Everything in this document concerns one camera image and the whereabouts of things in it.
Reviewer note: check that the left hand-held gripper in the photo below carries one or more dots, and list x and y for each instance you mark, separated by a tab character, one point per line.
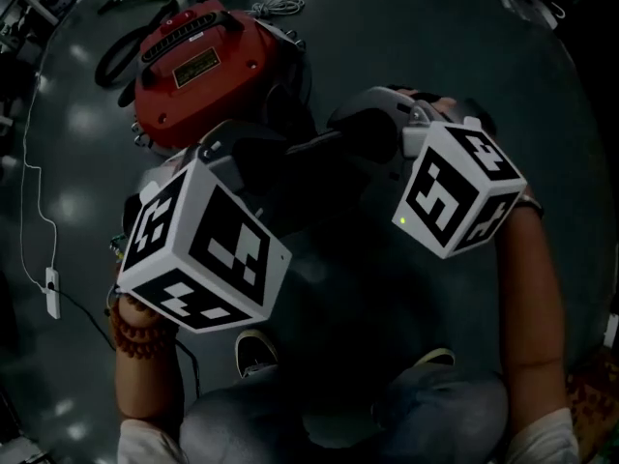
203	240

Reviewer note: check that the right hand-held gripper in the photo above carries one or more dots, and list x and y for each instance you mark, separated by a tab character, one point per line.
454	186

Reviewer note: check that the person's right forearm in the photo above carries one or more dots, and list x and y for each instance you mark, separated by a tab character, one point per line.
532	307

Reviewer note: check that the person's left forearm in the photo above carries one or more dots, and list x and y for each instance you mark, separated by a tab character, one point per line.
145	385

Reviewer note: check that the person's right hand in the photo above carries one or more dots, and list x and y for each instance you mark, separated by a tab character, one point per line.
445	107

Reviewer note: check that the red vacuum cleaner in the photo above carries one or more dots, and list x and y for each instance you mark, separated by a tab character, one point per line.
193	99

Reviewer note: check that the black wrist band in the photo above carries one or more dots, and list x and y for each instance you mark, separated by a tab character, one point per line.
529	205

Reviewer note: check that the person's left shoe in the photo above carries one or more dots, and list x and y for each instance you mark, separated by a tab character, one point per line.
256	353

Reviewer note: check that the person's shoe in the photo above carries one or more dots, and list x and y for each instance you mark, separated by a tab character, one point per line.
256	353
435	356

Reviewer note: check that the white power strip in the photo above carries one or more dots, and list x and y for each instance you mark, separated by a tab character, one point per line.
52	293

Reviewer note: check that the person's right shoe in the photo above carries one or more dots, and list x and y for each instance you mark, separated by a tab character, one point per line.
435	356

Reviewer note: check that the person's left leg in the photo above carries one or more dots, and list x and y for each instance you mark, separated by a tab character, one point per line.
242	423

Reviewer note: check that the person's leg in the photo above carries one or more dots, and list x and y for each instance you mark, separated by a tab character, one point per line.
435	414
242	423

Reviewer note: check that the person's right leg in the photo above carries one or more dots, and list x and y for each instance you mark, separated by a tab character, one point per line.
435	414

